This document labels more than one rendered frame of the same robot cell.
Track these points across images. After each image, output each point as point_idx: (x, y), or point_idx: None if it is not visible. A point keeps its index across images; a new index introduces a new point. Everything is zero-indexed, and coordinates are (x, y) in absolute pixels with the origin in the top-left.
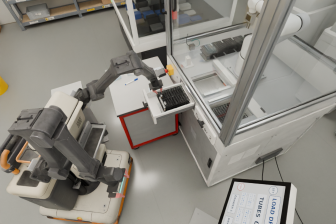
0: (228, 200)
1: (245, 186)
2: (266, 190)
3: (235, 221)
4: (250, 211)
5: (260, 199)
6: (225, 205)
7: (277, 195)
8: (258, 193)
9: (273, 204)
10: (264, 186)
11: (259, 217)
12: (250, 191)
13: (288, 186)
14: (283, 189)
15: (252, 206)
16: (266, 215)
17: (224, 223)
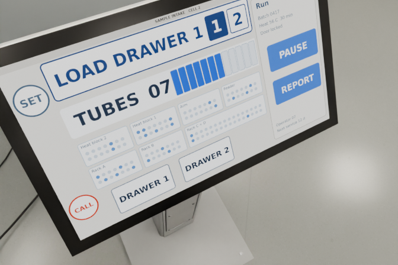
0: (147, 209)
1: (74, 193)
2: (47, 122)
3: (183, 146)
4: (137, 126)
5: (86, 121)
6: (163, 203)
7: (41, 77)
8: (71, 138)
9: (75, 74)
10: (35, 138)
11: (135, 91)
12: (79, 168)
13: None
14: (7, 70)
15: (118, 130)
16: (118, 77)
17: (203, 170)
